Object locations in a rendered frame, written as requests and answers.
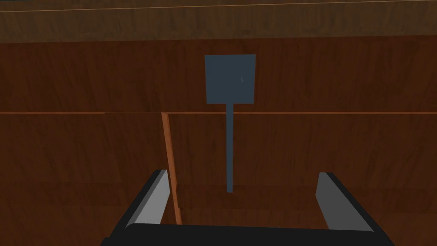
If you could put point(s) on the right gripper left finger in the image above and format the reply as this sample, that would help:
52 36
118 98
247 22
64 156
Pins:
153 201

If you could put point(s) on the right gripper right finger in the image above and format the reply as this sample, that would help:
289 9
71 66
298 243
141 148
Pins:
336 208

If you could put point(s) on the brown wooden cupboard door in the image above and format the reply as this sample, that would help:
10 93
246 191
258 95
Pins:
290 153

